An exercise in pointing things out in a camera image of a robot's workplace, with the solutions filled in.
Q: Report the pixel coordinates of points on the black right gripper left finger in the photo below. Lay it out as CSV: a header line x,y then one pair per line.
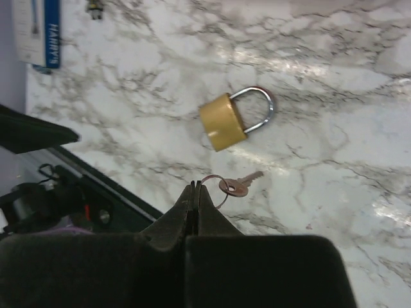
x,y
79,269

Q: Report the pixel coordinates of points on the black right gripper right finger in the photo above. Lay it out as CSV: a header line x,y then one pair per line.
x,y
224,268

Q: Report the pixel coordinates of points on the blue razor package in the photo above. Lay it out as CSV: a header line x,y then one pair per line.
x,y
36,25

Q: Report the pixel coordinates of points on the keys with panda keychain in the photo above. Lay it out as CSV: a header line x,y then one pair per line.
x,y
94,8

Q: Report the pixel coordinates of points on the black metal base rail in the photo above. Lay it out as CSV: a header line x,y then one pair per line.
x,y
130,212

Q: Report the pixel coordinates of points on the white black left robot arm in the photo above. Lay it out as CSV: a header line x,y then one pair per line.
x,y
43,205

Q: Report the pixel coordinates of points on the large brass padlock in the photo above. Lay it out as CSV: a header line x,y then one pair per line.
x,y
222,120

